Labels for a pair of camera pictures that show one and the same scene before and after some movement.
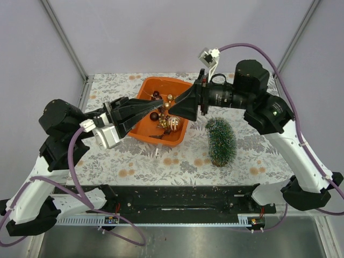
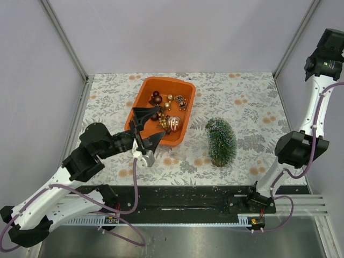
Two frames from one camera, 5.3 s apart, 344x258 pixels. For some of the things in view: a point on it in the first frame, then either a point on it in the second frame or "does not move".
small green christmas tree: x=222 y=142 does not move
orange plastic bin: x=162 y=129 does not move
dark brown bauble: x=158 y=97 does not move
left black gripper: x=119 y=109 to x=149 y=143
